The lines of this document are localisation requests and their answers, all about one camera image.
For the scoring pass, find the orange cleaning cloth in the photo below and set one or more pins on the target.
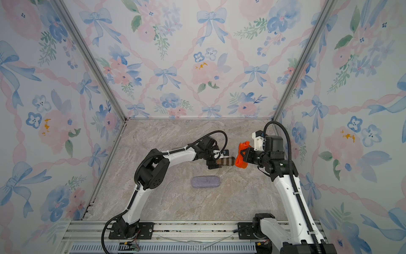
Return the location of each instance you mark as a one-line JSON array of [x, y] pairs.
[[239, 161]]

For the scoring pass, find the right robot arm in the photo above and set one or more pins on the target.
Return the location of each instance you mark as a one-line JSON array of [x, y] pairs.
[[266, 152]]

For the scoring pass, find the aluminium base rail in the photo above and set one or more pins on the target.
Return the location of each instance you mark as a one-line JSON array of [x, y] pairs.
[[166, 237]]

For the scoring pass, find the plaid eyeglass case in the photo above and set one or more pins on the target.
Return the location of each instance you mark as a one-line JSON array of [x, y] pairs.
[[226, 161]]

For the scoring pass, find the corner aluminium post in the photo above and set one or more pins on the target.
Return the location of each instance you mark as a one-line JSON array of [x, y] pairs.
[[73, 29], [321, 22]]

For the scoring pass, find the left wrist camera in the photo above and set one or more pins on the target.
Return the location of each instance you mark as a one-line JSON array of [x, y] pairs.
[[222, 153]]

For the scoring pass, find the purple fabric eyeglass case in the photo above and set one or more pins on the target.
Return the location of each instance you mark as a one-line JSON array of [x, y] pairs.
[[205, 182]]

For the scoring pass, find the left corner aluminium post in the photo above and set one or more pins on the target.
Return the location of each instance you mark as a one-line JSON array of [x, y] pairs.
[[73, 29]]

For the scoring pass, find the right corner aluminium post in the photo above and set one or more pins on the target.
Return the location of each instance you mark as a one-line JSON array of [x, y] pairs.
[[321, 22]]

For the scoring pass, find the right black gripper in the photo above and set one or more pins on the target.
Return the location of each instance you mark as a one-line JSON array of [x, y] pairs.
[[248, 156]]

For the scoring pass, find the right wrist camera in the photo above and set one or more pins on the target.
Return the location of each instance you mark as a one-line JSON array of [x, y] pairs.
[[258, 140]]

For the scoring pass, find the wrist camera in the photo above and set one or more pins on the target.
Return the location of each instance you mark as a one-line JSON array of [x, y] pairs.
[[222, 153], [258, 140]]

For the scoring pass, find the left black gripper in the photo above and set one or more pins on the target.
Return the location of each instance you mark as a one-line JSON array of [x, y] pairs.
[[211, 164]]

